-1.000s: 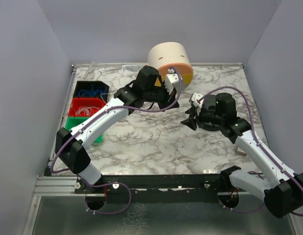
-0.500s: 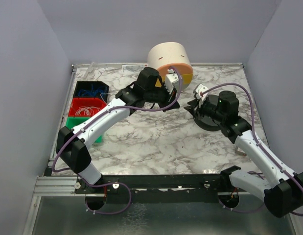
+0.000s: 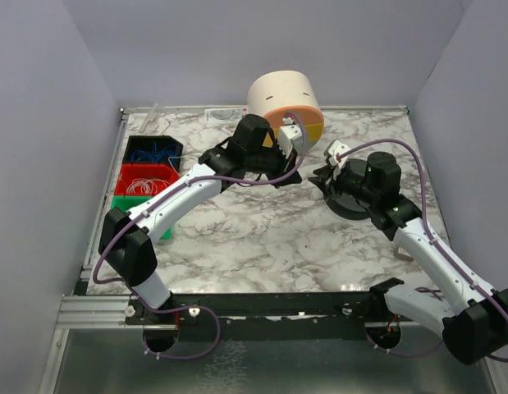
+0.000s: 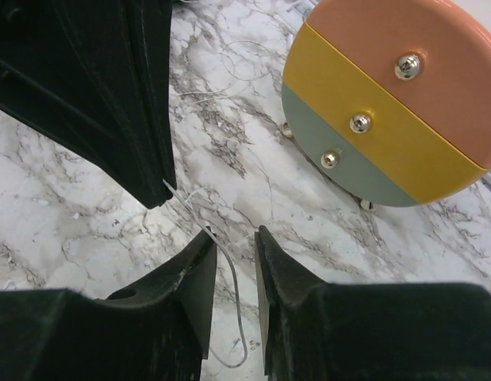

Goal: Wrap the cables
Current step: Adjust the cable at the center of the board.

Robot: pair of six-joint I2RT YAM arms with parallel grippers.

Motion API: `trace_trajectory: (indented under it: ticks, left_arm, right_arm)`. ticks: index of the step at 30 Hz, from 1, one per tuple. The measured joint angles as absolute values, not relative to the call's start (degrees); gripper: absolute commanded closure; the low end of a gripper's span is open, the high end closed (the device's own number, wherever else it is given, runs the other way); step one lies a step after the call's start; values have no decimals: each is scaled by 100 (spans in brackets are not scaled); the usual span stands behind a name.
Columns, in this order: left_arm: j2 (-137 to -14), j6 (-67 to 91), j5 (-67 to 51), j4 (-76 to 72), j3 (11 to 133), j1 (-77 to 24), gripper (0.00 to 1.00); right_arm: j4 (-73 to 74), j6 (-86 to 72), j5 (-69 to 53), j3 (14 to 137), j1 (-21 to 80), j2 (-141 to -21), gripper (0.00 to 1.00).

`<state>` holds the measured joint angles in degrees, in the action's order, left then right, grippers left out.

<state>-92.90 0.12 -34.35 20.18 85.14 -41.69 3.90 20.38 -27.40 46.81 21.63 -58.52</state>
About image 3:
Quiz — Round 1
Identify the black cable spool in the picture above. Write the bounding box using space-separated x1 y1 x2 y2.
323 194 369 221

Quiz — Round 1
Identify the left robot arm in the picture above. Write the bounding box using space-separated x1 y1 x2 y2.
98 112 308 309

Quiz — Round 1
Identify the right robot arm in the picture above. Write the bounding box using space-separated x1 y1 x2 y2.
310 152 508 364

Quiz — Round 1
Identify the white flat packet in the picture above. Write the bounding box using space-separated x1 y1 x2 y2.
204 107 248 124

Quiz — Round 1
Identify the cream cylindrical drawer cabinet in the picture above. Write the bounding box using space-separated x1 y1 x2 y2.
247 71 324 150

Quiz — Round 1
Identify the small white cardboard box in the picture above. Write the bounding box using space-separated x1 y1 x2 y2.
393 245 414 262

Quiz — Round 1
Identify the clear plastic strip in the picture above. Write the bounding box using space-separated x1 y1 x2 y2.
142 103 162 130

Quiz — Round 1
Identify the red storage bin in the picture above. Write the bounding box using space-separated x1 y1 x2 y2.
114 163 179 196

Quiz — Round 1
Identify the green storage bin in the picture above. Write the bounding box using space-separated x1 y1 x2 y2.
104 195 152 215

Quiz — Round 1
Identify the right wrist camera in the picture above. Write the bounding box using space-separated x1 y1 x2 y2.
323 140 350 170

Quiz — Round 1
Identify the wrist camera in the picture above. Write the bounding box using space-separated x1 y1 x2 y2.
323 140 350 170
277 117 304 158

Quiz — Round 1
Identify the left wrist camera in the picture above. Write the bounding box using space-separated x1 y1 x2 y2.
277 117 304 158

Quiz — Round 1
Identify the blue cable coil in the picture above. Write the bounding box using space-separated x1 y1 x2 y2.
128 141 181 163

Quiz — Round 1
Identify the white cable coil in bin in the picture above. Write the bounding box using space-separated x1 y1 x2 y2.
126 176 172 196

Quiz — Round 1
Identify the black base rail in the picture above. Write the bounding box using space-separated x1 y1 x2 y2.
126 291 401 348

